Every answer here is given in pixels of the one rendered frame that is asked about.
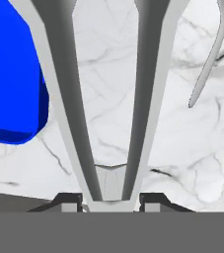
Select silver metal tongs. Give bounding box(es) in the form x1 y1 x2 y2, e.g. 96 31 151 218
8 0 192 213

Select silver metal spoon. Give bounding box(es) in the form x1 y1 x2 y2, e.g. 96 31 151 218
187 0 224 109

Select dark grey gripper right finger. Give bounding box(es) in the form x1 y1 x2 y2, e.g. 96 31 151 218
138 192 196 213

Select blue tray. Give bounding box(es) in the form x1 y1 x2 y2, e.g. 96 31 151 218
0 0 50 146

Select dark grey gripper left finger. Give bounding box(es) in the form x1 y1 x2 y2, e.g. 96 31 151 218
27 192 84 213

